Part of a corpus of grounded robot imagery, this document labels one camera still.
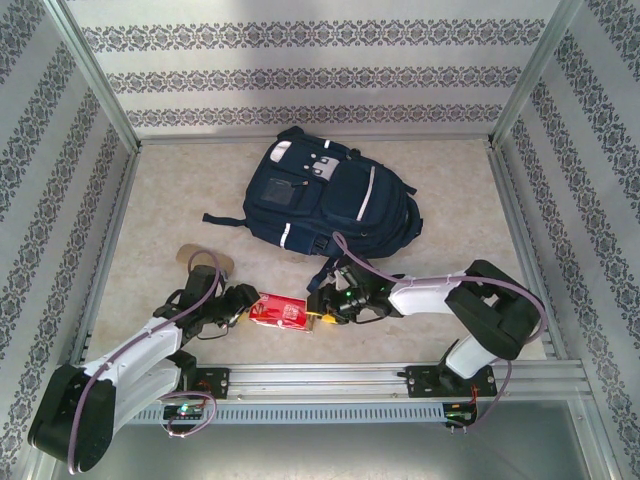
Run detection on navy blue backpack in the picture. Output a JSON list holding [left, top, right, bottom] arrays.
[[202, 126, 424, 296]]

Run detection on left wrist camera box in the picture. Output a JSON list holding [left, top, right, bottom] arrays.
[[187, 264, 224, 301]]

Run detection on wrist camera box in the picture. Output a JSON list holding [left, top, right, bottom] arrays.
[[187, 264, 224, 301], [327, 258, 369, 291]]

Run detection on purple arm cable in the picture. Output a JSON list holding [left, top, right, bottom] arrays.
[[67, 249, 232, 475], [332, 230, 546, 431]]

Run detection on controller board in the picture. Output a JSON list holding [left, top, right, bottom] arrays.
[[162, 403, 205, 421], [444, 409, 480, 431]]

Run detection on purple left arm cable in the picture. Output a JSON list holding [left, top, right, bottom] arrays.
[[67, 249, 232, 475]]

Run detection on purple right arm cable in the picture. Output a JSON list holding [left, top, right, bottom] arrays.
[[332, 230, 546, 431]]

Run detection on aluminium side rail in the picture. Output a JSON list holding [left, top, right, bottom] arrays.
[[487, 144, 571, 361], [69, 147, 144, 366]]

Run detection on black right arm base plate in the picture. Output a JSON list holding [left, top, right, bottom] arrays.
[[405, 364, 499, 400]]

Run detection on grey slotted cable duct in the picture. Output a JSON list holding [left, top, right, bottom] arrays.
[[66, 402, 447, 426]]

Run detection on tan glasses case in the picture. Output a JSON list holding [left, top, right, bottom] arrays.
[[175, 244, 237, 275]]

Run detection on left controller board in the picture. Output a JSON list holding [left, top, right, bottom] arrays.
[[162, 403, 205, 421]]

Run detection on aluminium mounting rail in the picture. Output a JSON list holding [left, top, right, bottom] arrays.
[[47, 363, 589, 404]]

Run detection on red plastic packet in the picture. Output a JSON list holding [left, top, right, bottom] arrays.
[[247, 293, 319, 334]]

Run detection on grey metal panel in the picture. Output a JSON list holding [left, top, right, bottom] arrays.
[[29, 399, 616, 480]]

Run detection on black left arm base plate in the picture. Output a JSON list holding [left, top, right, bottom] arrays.
[[139, 367, 231, 401]]

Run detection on aluminium frame post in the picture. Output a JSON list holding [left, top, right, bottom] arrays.
[[42, 0, 144, 154], [485, 0, 585, 151]]

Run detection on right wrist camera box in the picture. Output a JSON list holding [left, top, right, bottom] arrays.
[[327, 258, 369, 291]]

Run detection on right controller board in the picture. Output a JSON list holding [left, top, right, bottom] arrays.
[[444, 409, 480, 431]]

